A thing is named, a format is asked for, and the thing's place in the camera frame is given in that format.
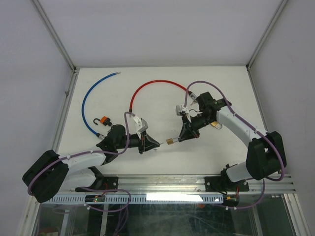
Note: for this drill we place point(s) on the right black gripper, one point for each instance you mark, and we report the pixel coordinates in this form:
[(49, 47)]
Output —
[(187, 132)]

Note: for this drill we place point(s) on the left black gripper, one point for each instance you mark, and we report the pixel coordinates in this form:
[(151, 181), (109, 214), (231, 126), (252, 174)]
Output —
[(146, 142)]

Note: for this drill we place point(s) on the red cable lock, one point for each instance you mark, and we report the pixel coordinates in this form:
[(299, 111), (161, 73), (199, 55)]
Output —
[(159, 89)]

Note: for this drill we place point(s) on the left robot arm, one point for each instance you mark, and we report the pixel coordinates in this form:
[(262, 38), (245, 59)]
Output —
[(52, 173)]

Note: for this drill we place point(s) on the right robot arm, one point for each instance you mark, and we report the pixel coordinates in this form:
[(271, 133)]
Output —
[(265, 154)]

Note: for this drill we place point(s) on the orange black padlock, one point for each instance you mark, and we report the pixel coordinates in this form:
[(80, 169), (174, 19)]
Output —
[(104, 120)]

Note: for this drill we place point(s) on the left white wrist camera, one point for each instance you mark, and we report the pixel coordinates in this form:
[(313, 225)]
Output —
[(140, 125)]

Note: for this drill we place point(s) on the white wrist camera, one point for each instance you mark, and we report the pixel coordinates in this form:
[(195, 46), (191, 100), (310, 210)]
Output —
[(181, 110), (140, 125)]

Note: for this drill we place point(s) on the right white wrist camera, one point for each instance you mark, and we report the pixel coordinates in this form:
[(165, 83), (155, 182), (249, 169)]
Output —
[(181, 110)]

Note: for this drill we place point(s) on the blue cable lock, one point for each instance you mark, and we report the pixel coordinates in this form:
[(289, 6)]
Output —
[(87, 101)]

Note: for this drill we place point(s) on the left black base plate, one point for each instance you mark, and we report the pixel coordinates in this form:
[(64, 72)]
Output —
[(108, 184)]

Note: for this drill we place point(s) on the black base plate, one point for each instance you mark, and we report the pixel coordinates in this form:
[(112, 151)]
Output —
[(224, 185), (108, 184)]

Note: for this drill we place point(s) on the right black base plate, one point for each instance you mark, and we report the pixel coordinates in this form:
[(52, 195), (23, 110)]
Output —
[(224, 185)]

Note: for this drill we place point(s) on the aluminium mounting rail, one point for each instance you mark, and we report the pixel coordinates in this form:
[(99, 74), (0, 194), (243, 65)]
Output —
[(175, 183)]

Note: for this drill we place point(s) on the white slotted cable duct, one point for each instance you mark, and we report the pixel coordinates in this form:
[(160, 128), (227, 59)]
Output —
[(150, 198)]

